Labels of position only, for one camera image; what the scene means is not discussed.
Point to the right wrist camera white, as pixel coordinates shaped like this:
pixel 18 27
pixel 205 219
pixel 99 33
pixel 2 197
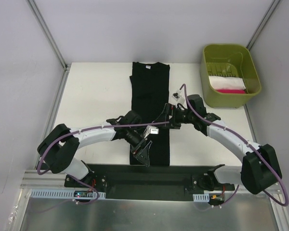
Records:
pixel 178 97

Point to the right vertical aluminium post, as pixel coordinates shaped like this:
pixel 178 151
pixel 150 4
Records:
pixel 263 22

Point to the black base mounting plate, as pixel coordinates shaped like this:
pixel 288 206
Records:
pixel 168 193

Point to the pink rolled t shirt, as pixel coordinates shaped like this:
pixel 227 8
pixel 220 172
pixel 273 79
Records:
pixel 231 91

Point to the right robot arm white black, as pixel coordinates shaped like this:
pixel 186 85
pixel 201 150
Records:
pixel 260 168

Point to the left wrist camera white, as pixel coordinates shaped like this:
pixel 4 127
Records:
pixel 150 130

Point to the vertical aluminium post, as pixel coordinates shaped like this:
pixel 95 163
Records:
pixel 42 23
pixel 263 22

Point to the aluminium frame rail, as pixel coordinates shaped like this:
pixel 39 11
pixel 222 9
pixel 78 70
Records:
pixel 109 178

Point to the white slotted cable duct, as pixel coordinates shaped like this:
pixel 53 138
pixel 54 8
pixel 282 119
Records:
pixel 66 194

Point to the right white cable duct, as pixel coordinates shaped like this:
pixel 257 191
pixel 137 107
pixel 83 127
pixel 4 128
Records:
pixel 201 198

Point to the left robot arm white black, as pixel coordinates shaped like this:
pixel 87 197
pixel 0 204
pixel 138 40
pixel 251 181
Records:
pixel 58 149

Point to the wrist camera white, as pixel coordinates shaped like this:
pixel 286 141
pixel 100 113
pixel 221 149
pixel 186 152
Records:
pixel 150 130
pixel 178 97

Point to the white rolled t shirt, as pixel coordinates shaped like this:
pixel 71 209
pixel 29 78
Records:
pixel 227 83

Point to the left vertical aluminium post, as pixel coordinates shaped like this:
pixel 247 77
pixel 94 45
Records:
pixel 42 23

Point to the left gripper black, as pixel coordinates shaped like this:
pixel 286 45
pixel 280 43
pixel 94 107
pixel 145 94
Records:
pixel 139 147

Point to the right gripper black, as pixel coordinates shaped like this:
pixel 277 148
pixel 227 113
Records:
pixel 170 115

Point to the olive green plastic bin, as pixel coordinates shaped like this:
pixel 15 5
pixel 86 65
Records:
pixel 228 60

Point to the black t shirt blue logo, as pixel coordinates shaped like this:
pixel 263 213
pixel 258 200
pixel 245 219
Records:
pixel 150 93

